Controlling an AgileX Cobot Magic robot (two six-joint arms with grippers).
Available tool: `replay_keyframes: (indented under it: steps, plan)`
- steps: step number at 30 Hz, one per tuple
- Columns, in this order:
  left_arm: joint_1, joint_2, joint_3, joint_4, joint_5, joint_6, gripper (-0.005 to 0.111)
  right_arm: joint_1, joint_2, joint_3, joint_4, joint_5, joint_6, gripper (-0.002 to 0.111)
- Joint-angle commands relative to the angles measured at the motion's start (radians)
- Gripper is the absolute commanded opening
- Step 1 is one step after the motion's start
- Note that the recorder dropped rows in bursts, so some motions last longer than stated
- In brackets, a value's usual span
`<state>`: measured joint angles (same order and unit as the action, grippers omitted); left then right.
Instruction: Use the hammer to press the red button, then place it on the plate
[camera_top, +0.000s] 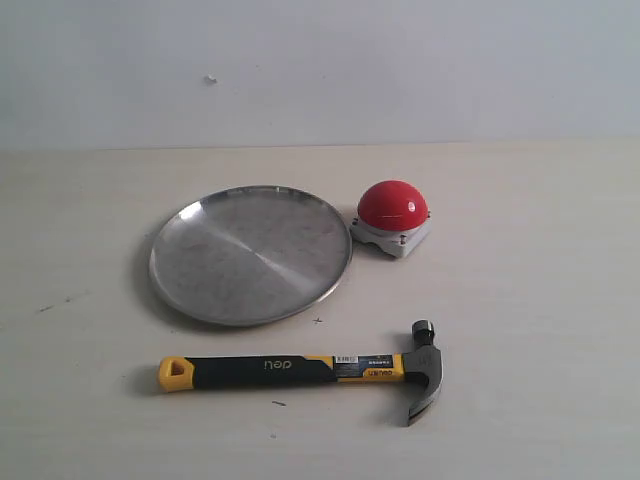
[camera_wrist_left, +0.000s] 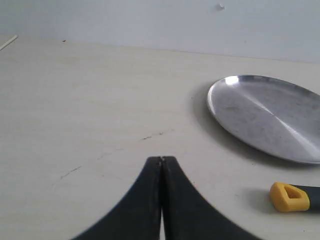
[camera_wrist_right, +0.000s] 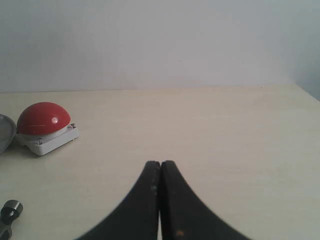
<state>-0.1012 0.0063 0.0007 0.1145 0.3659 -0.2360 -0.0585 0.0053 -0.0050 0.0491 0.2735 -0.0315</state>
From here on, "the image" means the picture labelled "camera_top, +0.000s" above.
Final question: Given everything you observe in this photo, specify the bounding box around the yellow black claw hammer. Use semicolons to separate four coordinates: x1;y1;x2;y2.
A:
157;319;443;424

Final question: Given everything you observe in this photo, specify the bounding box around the red dome push button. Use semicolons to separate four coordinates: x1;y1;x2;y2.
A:
350;180;431;258

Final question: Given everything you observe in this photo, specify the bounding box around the round stainless steel plate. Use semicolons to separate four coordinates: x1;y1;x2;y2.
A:
148;185;352;328

